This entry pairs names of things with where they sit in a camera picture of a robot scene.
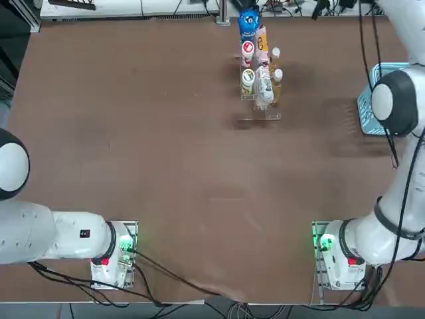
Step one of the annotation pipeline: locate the light blue plastic basket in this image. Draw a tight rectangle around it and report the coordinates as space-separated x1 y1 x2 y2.
357 62 412 136

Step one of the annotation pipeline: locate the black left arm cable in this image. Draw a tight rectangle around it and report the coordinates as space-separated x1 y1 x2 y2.
28 261 163 306

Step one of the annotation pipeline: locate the clear acrylic tiered shelf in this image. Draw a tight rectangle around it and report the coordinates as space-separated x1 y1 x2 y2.
237 53 283 121

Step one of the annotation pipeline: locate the pink strawberry snack packet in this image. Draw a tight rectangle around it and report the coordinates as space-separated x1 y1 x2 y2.
254 25 270 66

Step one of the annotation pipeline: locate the black left base cable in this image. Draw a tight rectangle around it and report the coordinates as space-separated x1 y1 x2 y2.
132 249 233 297

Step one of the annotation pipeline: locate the white bear biscuit packet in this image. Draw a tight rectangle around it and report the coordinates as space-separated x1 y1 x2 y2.
254 65 275 109

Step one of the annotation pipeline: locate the aluminium frame post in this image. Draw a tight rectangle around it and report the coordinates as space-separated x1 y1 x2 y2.
216 0 230 25

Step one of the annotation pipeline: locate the yellow juice bottle white cap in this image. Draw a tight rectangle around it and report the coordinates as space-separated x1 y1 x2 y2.
270 47 282 72
272 68 284 104

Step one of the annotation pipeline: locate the white cable tray rail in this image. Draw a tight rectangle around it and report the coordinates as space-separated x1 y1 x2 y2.
39 0 222 18

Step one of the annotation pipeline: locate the blue round snack bag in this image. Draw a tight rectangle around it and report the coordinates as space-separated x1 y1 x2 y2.
237 9 260 46

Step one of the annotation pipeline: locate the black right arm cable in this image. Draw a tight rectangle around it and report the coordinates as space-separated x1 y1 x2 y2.
359 0 425 263

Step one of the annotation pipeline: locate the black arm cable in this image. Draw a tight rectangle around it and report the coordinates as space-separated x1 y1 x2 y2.
28 261 163 306
359 0 425 263

